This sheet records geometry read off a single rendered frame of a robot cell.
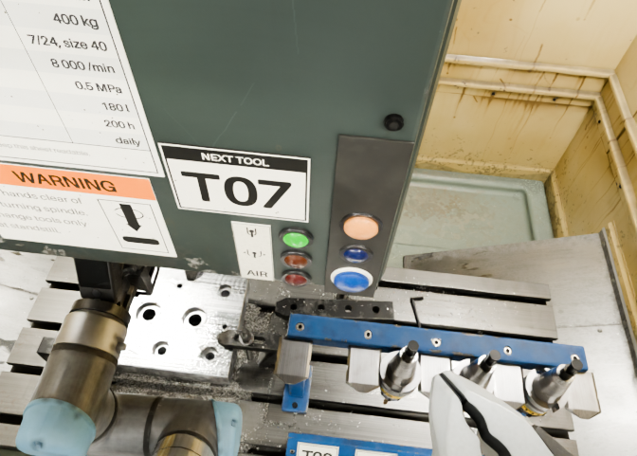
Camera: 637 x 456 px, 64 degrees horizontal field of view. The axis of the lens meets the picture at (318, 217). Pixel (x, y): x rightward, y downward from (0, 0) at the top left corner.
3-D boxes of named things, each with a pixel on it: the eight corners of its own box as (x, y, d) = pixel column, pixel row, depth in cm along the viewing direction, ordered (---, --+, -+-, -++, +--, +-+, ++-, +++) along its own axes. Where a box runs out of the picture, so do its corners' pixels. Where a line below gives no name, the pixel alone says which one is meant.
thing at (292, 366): (307, 387, 77) (307, 385, 77) (272, 382, 77) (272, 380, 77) (312, 342, 81) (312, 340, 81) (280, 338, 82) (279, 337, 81)
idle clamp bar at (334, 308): (390, 332, 116) (394, 320, 110) (276, 328, 115) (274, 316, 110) (389, 312, 118) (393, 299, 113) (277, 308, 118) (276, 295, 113)
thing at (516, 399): (526, 412, 76) (528, 411, 76) (491, 409, 76) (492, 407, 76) (520, 367, 80) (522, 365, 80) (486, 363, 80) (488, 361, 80)
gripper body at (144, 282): (114, 253, 74) (82, 332, 67) (94, 220, 67) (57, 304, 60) (165, 260, 74) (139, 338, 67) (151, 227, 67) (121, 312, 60)
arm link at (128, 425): (156, 467, 68) (135, 451, 59) (72, 460, 68) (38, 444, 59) (170, 406, 72) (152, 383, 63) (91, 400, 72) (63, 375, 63)
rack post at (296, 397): (307, 414, 105) (310, 363, 81) (281, 410, 105) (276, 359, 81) (312, 367, 110) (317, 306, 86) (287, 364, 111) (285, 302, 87)
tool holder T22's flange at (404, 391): (422, 365, 81) (425, 359, 79) (413, 402, 77) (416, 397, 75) (383, 352, 82) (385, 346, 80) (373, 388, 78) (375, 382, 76)
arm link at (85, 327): (42, 338, 57) (113, 347, 57) (58, 301, 60) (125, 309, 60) (66, 361, 64) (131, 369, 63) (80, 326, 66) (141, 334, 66)
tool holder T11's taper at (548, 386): (555, 372, 78) (574, 355, 73) (567, 401, 76) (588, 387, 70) (527, 374, 78) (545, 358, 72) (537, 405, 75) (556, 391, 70)
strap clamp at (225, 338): (282, 369, 110) (281, 342, 98) (222, 362, 110) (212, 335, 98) (284, 355, 112) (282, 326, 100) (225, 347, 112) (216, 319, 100)
